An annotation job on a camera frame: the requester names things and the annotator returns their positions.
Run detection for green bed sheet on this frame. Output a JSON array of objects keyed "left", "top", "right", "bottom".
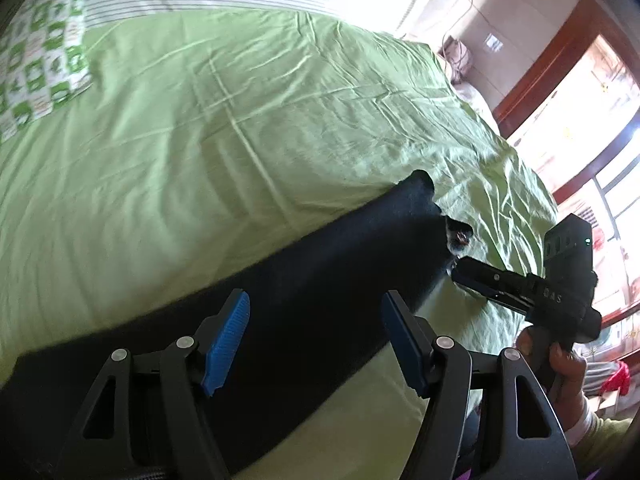
[{"left": 0, "top": 9, "right": 561, "bottom": 480}]

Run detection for red cloth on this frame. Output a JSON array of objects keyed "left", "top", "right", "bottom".
[{"left": 599, "top": 362, "right": 632, "bottom": 396}]

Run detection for person's right hand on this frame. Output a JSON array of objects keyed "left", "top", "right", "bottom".
[{"left": 514, "top": 327, "right": 589, "bottom": 423}]

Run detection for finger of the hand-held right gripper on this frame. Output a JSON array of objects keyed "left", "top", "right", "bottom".
[{"left": 450, "top": 256, "right": 534, "bottom": 315}]

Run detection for person's right forearm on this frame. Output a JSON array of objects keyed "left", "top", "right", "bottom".
[{"left": 559, "top": 396, "right": 640, "bottom": 480}]

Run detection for black pants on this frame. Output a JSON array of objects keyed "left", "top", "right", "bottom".
[{"left": 0, "top": 170, "right": 475, "bottom": 480}]

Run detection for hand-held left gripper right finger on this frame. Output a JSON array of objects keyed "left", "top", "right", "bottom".
[{"left": 381, "top": 290, "right": 577, "bottom": 480}]

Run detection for green white patterned pillow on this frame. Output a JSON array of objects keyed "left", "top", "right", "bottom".
[{"left": 0, "top": 0, "right": 93, "bottom": 143}]

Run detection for red wooden window frame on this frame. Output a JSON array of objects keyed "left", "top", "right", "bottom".
[{"left": 492, "top": 0, "right": 640, "bottom": 206}]

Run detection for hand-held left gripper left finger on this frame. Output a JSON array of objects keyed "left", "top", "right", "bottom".
[{"left": 54, "top": 289, "right": 251, "bottom": 480}]

